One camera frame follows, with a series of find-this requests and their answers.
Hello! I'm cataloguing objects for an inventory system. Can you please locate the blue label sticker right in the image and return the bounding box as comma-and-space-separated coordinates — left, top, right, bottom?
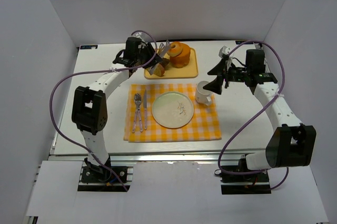
235, 40, 254, 45

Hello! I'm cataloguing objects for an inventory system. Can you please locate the orange ring donut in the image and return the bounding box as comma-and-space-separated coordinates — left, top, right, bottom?
167, 42, 183, 57

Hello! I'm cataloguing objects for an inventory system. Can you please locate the yellow plastic tray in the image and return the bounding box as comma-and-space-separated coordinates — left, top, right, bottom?
144, 48, 199, 80

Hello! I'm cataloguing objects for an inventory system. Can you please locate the blue label sticker left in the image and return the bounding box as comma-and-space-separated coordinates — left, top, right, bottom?
80, 45, 98, 50

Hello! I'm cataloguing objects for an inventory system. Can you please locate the white ceramic mug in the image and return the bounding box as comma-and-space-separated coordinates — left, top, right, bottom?
195, 81, 212, 106

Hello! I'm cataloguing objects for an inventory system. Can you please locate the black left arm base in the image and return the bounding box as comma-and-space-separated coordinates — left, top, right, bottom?
77, 158, 133, 192

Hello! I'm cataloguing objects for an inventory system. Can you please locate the sliced loaf bread piece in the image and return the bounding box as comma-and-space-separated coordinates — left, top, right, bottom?
150, 63, 165, 77

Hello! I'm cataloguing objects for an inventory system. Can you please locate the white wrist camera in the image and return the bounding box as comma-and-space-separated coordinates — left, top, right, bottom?
132, 32, 144, 40
219, 46, 231, 58

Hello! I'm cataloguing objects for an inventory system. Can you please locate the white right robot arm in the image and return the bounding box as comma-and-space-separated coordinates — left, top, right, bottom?
204, 46, 316, 174

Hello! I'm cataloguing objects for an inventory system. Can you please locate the knife with pink handle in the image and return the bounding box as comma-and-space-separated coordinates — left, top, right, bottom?
143, 89, 147, 130

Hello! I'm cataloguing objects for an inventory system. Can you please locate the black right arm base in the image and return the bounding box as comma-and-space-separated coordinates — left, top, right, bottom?
214, 169, 271, 195

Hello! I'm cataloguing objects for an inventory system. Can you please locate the blue label sticker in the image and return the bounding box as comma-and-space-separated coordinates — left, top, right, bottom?
235, 40, 254, 45
80, 45, 98, 50

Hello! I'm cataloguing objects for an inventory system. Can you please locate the tall orange round cake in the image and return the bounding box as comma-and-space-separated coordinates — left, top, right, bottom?
170, 43, 191, 68

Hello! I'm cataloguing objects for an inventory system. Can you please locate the pale green ceramic plate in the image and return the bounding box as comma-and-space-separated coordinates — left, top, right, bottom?
151, 91, 194, 129

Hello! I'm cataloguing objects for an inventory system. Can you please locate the small dark brown pastry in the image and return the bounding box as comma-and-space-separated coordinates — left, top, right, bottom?
160, 58, 170, 68

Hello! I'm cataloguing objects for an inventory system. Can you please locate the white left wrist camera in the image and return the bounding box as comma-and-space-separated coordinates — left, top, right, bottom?
132, 32, 144, 40

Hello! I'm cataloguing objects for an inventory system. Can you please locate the yellow checkered cloth placemat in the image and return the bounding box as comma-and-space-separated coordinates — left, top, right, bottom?
124, 84, 222, 142

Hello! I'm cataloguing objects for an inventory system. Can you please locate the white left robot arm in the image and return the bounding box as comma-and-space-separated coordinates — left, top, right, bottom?
71, 37, 162, 169

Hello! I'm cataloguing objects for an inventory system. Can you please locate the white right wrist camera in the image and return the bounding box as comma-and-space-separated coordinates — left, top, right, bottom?
219, 46, 231, 58

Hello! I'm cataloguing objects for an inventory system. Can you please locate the spoon with pink handle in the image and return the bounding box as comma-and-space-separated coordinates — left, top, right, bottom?
132, 93, 141, 133

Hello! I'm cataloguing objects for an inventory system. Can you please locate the aluminium table frame rail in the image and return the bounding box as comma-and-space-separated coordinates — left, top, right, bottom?
48, 151, 243, 165

